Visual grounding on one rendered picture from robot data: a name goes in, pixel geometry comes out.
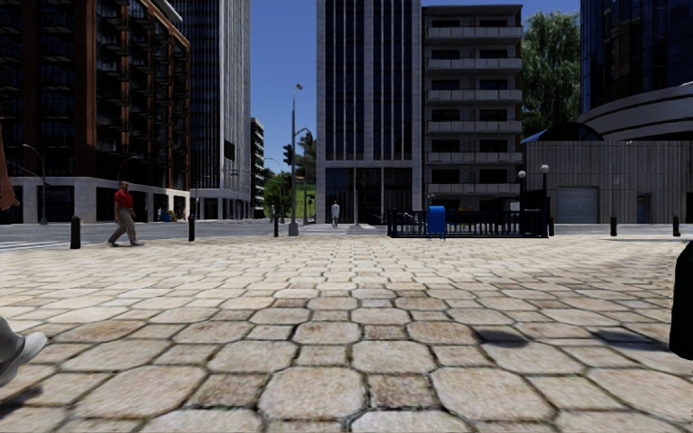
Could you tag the traffic light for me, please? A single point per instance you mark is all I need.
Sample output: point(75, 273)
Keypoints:
point(293, 162)

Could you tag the grey striped tower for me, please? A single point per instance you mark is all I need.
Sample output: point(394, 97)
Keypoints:
point(368, 108)

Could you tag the short dark post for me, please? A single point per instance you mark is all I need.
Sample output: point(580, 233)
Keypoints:
point(276, 227)
point(551, 226)
point(613, 226)
point(676, 225)
point(75, 233)
point(683, 303)
point(191, 228)

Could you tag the pale concrete balcony building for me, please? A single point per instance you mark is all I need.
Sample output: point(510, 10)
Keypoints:
point(474, 108)

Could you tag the blue letter box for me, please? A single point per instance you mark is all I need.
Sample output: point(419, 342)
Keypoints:
point(436, 219)

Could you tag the grey corrugated building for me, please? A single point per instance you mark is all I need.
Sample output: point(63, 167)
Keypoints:
point(606, 173)

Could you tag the trees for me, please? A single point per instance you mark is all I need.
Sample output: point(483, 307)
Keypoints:
point(281, 189)
point(549, 70)

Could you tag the dark blue glass tower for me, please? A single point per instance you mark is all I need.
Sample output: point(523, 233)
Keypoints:
point(633, 48)

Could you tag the red brick building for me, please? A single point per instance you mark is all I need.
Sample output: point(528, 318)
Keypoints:
point(65, 108)

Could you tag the dark stairway railing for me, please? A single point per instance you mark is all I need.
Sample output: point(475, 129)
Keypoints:
point(487, 222)

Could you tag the person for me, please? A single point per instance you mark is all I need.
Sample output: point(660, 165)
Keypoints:
point(13, 346)
point(335, 212)
point(124, 214)

